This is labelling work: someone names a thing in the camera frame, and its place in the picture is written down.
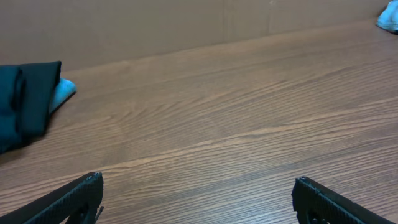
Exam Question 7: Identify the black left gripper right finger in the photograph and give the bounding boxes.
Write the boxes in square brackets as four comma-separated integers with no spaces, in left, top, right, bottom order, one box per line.
[292,177,394,224]

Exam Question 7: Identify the folded light blue garment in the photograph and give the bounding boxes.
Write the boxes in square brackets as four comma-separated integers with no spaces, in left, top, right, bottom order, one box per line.
[49,78,76,114]

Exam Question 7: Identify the light blue denim shorts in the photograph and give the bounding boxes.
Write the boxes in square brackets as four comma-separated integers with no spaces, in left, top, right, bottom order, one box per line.
[376,0,397,34]

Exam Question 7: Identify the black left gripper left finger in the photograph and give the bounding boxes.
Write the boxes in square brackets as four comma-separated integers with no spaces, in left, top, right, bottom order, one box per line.
[1,172,104,224]

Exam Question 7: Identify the folded dark navy garment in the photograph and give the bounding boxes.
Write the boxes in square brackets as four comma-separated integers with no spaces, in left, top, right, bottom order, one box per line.
[1,61,62,153]

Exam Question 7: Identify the brown cardboard wall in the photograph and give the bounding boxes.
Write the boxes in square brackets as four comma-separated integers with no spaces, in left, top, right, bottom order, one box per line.
[1,0,386,70]

